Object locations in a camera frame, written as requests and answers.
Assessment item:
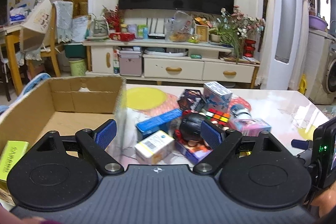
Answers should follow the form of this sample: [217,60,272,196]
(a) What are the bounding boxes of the potted flower plant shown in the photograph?
[210,6,266,60]

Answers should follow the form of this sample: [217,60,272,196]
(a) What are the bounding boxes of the white blue patterned box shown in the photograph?
[203,81,233,112]

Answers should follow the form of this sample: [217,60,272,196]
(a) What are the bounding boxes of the wooden dining table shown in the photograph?
[1,24,29,96]

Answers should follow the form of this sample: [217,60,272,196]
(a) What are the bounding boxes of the beige tote bag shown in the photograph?
[20,0,52,52]

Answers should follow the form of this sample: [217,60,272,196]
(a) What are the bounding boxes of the wooden chair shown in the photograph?
[26,1,74,77]

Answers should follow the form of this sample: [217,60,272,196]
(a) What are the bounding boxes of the clear plastic snack bag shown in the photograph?
[165,10,193,42]

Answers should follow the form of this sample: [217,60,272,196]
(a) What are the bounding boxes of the purple picture box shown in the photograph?
[175,140,212,165]

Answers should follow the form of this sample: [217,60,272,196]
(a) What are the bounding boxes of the washing machine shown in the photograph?
[306,29,335,105]

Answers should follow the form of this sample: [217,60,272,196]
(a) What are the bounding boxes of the cream tv cabinet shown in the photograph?
[83,39,260,88]

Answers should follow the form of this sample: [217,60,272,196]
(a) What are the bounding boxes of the dark polyhedron puzzle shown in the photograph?
[177,89,206,111]

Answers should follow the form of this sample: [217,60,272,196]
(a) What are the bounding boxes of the pink storage case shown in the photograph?
[119,51,142,76]

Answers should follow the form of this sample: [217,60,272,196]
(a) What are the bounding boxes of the white wifi router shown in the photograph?
[146,18,165,39]

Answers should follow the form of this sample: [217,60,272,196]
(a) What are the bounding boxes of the long blue carton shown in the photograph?
[136,109,182,142]

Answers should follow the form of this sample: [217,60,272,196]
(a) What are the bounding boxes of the pink small box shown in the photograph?
[228,119,272,136]

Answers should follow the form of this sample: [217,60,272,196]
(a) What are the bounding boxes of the rubik's cube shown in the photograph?
[204,109,230,126]

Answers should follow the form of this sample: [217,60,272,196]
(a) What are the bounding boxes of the white air conditioner tower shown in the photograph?
[256,0,309,90]

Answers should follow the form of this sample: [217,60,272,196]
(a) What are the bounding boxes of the gold picture frame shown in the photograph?
[195,24,209,43]

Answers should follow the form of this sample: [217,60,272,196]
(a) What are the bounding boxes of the brown cardboard box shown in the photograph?
[1,76,126,211]

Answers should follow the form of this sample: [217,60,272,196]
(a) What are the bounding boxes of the red lantern ornament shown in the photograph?
[243,39,256,57]

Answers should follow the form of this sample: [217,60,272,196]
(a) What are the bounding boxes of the red snack package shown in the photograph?
[109,32,135,42]

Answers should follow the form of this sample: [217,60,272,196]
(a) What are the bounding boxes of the red berry branches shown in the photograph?
[102,5,123,32]

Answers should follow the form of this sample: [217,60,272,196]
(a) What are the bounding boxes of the white handbag on cabinet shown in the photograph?
[86,14,109,40]

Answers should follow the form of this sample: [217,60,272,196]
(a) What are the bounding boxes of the white yellow medicine box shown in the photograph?
[134,130,174,165]

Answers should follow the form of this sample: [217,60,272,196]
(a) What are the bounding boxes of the purple wash basin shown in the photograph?
[309,15,327,31]

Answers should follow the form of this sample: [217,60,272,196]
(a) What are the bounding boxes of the green yellow carton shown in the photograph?
[0,140,29,190]

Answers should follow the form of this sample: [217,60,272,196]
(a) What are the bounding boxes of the grey white bottle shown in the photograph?
[230,104,252,119]

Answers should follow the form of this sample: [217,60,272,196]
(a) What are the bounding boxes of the black-haired doll figure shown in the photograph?
[172,111,227,148]

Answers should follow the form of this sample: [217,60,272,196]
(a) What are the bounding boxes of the person's right hand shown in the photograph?
[311,184,336,217]

